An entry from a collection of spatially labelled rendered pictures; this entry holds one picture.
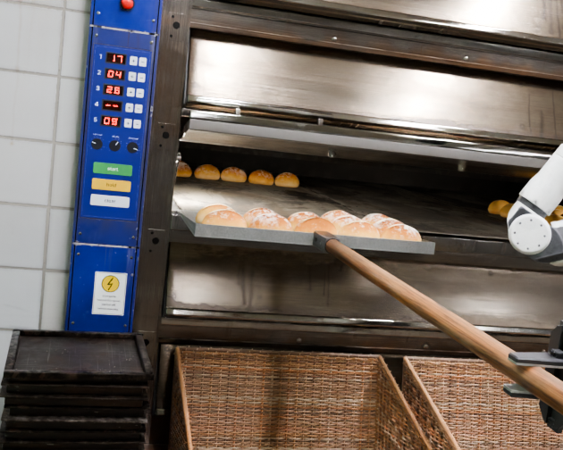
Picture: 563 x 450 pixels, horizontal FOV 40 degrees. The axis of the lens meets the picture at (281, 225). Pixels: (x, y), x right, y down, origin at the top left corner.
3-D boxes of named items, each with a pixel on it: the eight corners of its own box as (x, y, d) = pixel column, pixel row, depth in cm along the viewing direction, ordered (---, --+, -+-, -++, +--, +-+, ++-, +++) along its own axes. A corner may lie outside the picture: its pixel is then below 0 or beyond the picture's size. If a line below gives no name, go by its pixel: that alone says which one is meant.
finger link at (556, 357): (504, 357, 88) (552, 359, 89) (518, 367, 85) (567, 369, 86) (506, 344, 88) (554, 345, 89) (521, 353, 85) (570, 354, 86)
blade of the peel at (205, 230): (433, 254, 174) (435, 242, 174) (194, 236, 161) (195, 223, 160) (377, 227, 209) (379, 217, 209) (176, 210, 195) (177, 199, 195)
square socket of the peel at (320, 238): (340, 254, 159) (341, 238, 159) (323, 253, 158) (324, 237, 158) (327, 245, 168) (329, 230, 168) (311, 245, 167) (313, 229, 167)
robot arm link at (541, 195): (551, 155, 155) (491, 229, 158) (552, 148, 145) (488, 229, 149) (596, 187, 152) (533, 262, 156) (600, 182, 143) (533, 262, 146)
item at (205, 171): (195, 179, 284) (197, 163, 283) (191, 176, 290) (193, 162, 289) (222, 180, 287) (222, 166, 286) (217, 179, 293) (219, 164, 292)
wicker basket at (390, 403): (161, 447, 195) (172, 343, 192) (368, 449, 209) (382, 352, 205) (181, 559, 149) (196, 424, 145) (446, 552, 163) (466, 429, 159)
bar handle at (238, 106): (194, 121, 175) (193, 122, 176) (331, 137, 183) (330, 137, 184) (196, 96, 175) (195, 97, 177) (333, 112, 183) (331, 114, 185)
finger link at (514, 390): (514, 392, 85) (563, 394, 87) (500, 381, 88) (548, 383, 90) (512, 405, 86) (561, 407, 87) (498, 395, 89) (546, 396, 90)
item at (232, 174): (221, 180, 287) (222, 166, 286) (218, 179, 293) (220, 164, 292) (247, 183, 289) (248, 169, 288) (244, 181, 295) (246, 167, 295)
